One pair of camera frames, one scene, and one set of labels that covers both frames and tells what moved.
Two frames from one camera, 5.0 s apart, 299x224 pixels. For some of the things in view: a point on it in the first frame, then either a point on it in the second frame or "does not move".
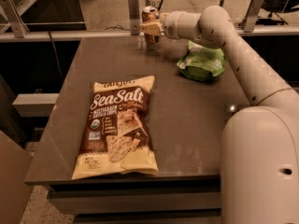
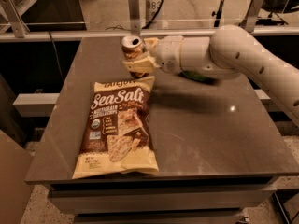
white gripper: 171,24 to 169,52
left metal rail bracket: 18,27 does not move
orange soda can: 150,15 to 133,48
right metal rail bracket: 254,8 does not move
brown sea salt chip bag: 117,135 does not move
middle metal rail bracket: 134,12 does not move
